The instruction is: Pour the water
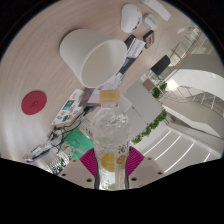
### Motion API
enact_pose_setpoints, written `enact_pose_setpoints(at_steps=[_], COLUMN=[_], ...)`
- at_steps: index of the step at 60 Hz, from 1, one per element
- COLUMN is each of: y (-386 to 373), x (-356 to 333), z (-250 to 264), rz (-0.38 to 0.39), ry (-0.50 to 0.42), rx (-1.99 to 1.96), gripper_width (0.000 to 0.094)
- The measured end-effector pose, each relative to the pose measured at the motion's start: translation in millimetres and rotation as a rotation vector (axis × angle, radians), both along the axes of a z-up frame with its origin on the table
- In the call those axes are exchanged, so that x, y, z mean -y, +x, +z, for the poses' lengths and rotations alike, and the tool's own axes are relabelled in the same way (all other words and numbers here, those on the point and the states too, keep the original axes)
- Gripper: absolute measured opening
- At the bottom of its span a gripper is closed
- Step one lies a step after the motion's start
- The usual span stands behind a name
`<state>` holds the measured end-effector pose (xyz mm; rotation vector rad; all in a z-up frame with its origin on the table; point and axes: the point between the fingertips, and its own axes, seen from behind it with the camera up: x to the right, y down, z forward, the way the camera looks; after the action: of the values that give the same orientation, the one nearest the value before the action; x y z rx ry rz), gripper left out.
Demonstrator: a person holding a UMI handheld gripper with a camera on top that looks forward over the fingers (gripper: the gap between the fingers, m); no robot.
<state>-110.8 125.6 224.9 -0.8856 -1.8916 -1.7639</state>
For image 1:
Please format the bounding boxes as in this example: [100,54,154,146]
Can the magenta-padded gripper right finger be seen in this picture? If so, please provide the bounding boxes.
[125,146,167,190]

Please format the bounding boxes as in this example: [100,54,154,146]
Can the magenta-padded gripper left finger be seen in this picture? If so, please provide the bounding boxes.
[56,148,99,190]

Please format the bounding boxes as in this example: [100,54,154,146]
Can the clear drink bottle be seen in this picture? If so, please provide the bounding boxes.
[90,89,132,191]

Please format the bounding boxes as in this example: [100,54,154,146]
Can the ceiling light strips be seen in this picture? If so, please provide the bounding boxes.
[142,129,212,174]

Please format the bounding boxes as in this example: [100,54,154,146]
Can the colourful sticker sheet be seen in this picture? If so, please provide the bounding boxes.
[50,88,86,127]

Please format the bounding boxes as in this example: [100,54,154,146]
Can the flat round red coaster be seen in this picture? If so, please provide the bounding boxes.
[21,90,48,116]

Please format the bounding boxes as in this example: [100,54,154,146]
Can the black office chair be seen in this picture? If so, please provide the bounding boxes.
[150,54,172,77]

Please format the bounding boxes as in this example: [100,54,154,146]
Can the black notebook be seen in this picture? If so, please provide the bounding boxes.
[118,34,138,76]

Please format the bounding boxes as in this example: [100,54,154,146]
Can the white mug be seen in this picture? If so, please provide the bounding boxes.
[59,28,129,90]

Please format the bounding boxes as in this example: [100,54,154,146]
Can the white printed booklet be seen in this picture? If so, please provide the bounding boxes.
[125,37,147,60]

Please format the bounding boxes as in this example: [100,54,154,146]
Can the black and red phone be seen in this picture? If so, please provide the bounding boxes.
[142,29,156,50]

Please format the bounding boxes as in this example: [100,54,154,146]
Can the small white round device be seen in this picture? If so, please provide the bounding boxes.
[143,13,160,31]

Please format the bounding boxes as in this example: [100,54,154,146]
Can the white computer mouse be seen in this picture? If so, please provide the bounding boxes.
[120,3,143,34]

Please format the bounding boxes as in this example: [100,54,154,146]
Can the white power strip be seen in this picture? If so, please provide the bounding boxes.
[141,0,172,22]

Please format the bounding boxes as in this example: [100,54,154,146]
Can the black cables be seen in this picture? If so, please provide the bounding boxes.
[44,114,88,149]

